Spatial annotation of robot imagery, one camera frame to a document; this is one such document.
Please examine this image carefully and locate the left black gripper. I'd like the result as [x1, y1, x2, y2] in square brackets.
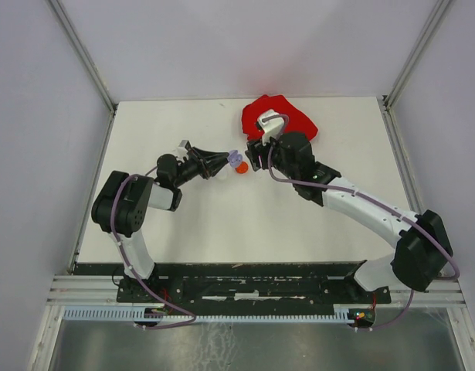
[174, 146, 231, 187]

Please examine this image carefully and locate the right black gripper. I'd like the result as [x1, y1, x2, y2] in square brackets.
[244, 131, 297, 182]

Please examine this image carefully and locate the orange earbud charging case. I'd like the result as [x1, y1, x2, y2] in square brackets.
[235, 162, 249, 175]

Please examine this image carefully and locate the purple earbud charging case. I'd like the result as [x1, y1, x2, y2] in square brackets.
[227, 150, 243, 170]

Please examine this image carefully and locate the white earbud charging case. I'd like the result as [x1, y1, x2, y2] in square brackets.
[217, 172, 229, 181]

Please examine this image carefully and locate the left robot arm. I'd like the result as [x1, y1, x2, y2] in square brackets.
[91, 141, 242, 301]

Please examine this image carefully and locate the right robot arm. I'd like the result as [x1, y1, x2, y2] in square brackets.
[246, 131, 453, 302]

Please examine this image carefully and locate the red cloth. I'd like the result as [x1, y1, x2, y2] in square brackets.
[241, 94, 318, 141]

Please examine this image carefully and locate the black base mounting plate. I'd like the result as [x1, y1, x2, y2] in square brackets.
[117, 264, 391, 315]

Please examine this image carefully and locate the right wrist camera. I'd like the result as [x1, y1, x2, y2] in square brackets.
[256, 109, 289, 145]

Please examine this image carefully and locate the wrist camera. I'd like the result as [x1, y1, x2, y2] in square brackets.
[256, 109, 289, 145]
[176, 140, 192, 158]

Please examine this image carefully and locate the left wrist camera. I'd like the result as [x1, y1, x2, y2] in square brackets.
[176, 140, 192, 158]

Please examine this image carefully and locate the white cable duct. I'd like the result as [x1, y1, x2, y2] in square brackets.
[61, 303, 358, 322]

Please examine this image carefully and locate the left aluminium frame post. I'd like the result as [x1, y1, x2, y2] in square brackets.
[46, 0, 117, 112]

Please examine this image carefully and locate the aluminium frame post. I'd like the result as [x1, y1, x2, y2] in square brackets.
[46, 0, 117, 112]
[383, 0, 455, 111]

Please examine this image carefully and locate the aluminium frame rail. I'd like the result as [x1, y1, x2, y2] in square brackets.
[46, 275, 466, 308]

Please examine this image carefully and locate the right aluminium frame post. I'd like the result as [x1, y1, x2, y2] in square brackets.
[383, 0, 455, 111]

